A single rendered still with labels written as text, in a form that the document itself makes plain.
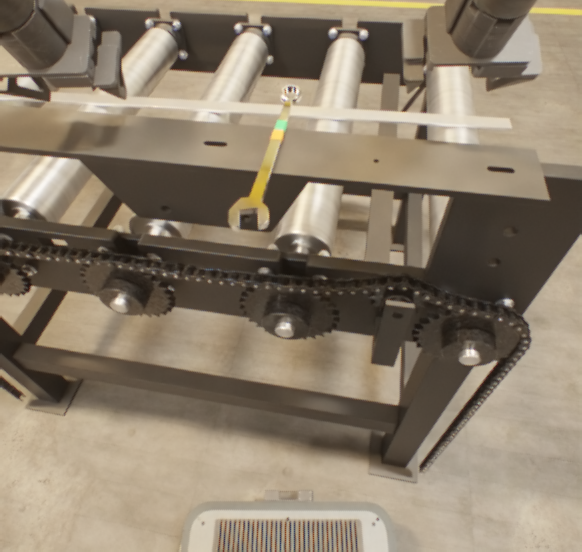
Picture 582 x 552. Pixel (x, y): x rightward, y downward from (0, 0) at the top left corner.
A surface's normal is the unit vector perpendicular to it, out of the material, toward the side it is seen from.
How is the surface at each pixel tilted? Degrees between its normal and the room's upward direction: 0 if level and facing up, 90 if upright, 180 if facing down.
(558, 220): 90
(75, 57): 30
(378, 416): 0
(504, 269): 90
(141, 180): 90
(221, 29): 90
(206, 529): 0
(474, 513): 0
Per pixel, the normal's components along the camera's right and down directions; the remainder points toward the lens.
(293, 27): -0.18, 0.77
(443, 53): -0.03, -0.16
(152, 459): -0.03, -0.63
